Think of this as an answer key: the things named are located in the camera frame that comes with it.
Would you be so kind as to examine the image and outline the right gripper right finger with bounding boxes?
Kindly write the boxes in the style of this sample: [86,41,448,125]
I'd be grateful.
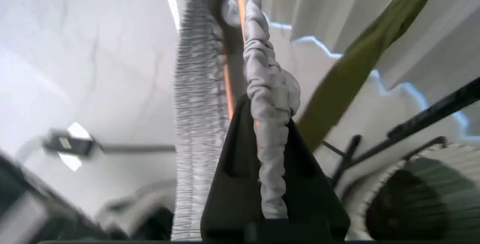
[284,118,350,242]

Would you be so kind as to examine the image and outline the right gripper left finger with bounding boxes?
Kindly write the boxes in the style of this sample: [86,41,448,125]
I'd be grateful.
[200,93,263,242]

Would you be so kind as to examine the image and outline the pale grey shorts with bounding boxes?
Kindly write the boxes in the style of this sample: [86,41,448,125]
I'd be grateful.
[170,0,302,242]

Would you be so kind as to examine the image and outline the green printed shirt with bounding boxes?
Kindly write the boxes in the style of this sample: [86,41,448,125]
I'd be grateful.
[298,0,447,152]

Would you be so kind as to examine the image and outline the pink clothes hanger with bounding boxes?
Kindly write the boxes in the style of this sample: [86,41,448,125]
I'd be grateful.
[221,0,263,168]

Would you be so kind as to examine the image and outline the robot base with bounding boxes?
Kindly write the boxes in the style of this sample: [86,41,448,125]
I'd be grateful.
[0,149,176,244]

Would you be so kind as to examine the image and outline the white laundry basket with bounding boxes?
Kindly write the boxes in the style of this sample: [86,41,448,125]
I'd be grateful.
[343,142,480,242]

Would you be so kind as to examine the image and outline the black clothes rack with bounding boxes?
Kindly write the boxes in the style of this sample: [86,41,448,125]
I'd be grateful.
[43,77,480,188]

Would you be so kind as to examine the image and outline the white curtain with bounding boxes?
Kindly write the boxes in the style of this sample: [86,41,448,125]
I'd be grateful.
[262,0,480,91]

